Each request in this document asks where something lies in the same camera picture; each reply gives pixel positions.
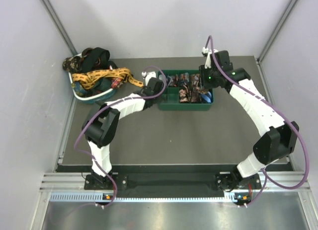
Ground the aluminium front rail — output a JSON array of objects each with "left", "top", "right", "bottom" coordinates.
[{"left": 39, "top": 171, "right": 304, "bottom": 192}]

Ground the purple cable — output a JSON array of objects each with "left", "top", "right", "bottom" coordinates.
[
  {"left": 204, "top": 35, "right": 310, "bottom": 208},
  {"left": 74, "top": 65, "right": 167, "bottom": 207}
]

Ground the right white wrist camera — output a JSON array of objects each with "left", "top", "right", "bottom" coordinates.
[{"left": 202, "top": 47, "right": 218, "bottom": 69}]

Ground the aluminium frame post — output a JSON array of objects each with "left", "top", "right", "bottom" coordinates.
[
  {"left": 40, "top": 0, "right": 77, "bottom": 55},
  {"left": 256, "top": 0, "right": 299, "bottom": 64}
]

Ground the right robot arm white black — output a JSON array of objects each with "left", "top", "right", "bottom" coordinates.
[{"left": 199, "top": 48, "right": 299, "bottom": 188}]

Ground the teal floral rolled tie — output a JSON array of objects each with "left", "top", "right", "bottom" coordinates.
[{"left": 178, "top": 73, "right": 190, "bottom": 87}]

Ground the grey slotted cable duct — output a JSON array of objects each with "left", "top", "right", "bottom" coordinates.
[{"left": 50, "top": 192, "right": 248, "bottom": 203}]

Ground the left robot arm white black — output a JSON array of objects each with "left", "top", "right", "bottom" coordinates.
[{"left": 82, "top": 77, "right": 166, "bottom": 190}]

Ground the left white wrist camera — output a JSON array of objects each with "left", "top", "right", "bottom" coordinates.
[{"left": 141, "top": 71, "right": 157, "bottom": 86}]

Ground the pink floral rolled tie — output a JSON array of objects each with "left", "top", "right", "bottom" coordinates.
[{"left": 179, "top": 88, "right": 190, "bottom": 103}]

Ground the dark floral tie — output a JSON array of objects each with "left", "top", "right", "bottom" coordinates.
[{"left": 62, "top": 56, "right": 81, "bottom": 73}]

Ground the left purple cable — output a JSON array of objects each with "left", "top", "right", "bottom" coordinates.
[{"left": 74, "top": 65, "right": 167, "bottom": 207}]

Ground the left aluminium frame post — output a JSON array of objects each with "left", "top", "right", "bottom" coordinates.
[{"left": 40, "top": 0, "right": 77, "bottom": 55}]

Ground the blue striped rolled tie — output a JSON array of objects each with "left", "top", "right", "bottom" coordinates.
[{"left": 200, "top": 91, "right": 212, "bottom": 103}]

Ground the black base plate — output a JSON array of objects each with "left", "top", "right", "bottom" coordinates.
[{"left": 84, "top": 164, "right": 261, "bottom": 198}]

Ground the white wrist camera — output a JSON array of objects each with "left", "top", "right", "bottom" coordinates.
[
  {"left": 141, "top": 71, "right": 157, "bottom": 86},
  {"left": 202, "top": 47, "right": 218, "bottom": 69}
]

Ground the white teal basket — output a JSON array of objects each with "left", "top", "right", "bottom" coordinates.
[{"left": 66, "top": 53, "right": 115, "bottom": 104}]

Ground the green patterned tie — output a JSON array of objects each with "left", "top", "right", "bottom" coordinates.
[{"left": 71, "top": 81, "right": 87, "bottom": 98}]

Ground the grey rolled tie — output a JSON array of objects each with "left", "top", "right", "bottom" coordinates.
[{"left": 159, "top": 75, "right": 166, "bottom": 85}]

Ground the red patterned tie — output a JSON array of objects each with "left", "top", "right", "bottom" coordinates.
[{"left": 111, "top": 78, "right": 123, "bottom": 89}]

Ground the brown floral tie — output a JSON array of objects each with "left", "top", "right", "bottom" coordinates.
[{"left": 198, "top": 88, "right": 209, "bottom": 95}]

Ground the black tie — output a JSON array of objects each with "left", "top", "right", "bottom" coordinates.
[{"left": 79, "top": 47, "right": 118, "bottom": 73}]

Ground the green compartment tray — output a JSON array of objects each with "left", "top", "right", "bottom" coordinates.
[{"left": 158, "top": 70, "right": 214, "bottom": 111}]

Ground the yellow patterned tie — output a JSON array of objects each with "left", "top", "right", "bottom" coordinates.
[{"left": 71, "top": 68, "right": 144, "bottom": 89}]

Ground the dark red rolled tie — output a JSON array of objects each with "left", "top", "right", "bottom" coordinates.
[{"left": 167, "top": 75, "right": 179, "bottom": 87}]

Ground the brown pink rolled tie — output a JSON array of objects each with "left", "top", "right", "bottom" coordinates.
[{"left": 190, "top": 90, "right": 201, "bottom": 103}]

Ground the right aluminium frame post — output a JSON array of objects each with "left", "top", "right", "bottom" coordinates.
[{"left": 256, "top": 0, "right": 299, "bottom": 64}]

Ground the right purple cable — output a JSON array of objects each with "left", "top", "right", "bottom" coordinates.
[{"left": 204, "top": 35, "right": 310, "bottom": 208}]

